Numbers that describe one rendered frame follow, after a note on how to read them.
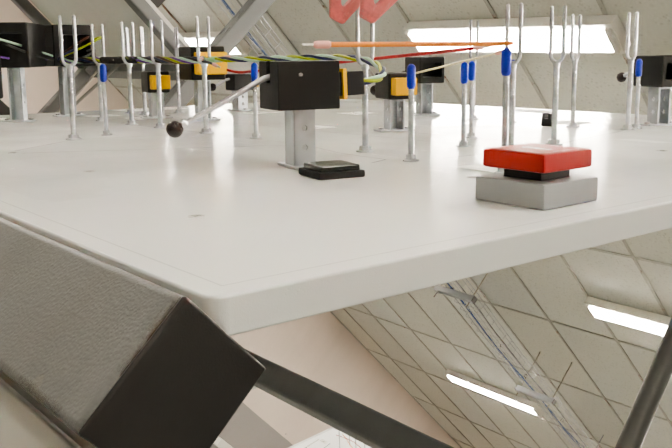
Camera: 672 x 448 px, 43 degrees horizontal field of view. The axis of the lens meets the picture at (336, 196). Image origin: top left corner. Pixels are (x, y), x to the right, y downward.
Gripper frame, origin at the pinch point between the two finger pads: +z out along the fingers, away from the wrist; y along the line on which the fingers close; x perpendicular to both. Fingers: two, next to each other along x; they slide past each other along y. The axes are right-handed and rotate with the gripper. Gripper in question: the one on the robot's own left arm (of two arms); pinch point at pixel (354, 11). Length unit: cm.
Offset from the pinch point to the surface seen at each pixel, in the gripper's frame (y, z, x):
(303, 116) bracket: -0.7, 10.0, 1.0
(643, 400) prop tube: -7.6, 22.1, -42.7
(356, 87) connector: -1.0, 5.9, -2.5
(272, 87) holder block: -0.5, 8.9, 4.5
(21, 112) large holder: 70, 20, 11
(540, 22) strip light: 251, -102, -208
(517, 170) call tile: -22.8, 9.6, -4.2
